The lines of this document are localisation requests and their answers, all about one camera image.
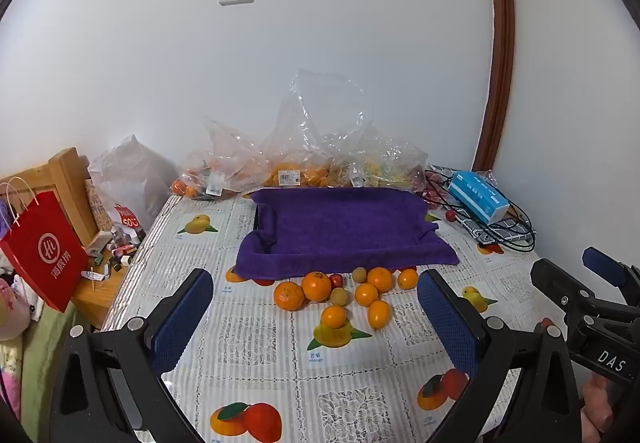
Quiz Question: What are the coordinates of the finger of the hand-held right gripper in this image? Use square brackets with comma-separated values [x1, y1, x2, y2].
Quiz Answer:
[582, 247, 640, 309]
[531, 259, 601, 324]

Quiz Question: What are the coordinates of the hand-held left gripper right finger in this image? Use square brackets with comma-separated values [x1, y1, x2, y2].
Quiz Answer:
[417, 268, 583, 443]

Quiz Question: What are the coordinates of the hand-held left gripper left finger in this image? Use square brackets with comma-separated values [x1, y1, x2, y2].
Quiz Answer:
[47, 268, 216, 443]

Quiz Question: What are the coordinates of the oval orange kumquat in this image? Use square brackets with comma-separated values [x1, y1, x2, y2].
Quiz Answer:
[368, 300, 391, 330]

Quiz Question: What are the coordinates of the large tangerine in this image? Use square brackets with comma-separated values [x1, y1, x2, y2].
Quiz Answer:
[273, 281, 306, 312]
[301, 271, 332, 302]

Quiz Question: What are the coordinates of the person's right hand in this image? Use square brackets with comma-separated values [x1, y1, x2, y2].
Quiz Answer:
[582, 375, 618, 443]

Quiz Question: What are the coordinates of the grey checked cloth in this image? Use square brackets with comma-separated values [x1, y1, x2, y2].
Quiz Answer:
[462, 210, 536, 245]

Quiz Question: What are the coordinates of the wooden nightstand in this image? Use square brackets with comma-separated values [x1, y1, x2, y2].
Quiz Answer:
[72, 223, 151, 329]

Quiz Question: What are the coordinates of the pile of small cosmetic items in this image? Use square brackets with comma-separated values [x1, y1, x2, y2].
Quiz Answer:
[82, 223, 147, 283]

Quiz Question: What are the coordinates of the fruit print lace tablecloth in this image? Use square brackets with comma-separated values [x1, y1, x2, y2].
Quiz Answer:
[100, 193, 551, 443]

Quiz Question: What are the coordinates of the blue tissue box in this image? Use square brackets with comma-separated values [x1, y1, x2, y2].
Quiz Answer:
[447, 172, 511, 224]

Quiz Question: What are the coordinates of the purple towel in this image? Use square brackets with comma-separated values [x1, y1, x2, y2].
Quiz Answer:
[235, 187, 461, 281]

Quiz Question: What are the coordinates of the green bed sheet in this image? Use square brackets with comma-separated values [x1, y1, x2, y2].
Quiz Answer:
[20, 303, 91, 424]

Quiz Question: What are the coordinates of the red paper bag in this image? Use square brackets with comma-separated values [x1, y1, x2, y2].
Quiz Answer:
[0, 177, 90, 313]

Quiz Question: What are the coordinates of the white plastic bag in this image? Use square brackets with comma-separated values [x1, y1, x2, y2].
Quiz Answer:
[89, 134, 178, 239]

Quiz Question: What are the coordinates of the clear bag of tangerines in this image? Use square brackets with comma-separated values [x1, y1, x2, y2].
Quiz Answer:
[172, 118, 271, 201]

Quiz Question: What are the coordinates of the clear bag of yellow fruit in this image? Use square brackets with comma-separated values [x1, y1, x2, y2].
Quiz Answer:
[330, 128, 431, 196]

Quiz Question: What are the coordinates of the pink plush toy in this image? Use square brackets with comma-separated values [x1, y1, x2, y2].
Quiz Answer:
[0, 273, 32, 341]

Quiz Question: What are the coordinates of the clear bag of oranges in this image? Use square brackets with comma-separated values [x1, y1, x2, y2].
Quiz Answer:
[260, 68, 376, 189]

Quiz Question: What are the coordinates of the brown wooden door frame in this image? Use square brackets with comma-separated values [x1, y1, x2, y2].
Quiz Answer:
[472, 0, 516, 174]

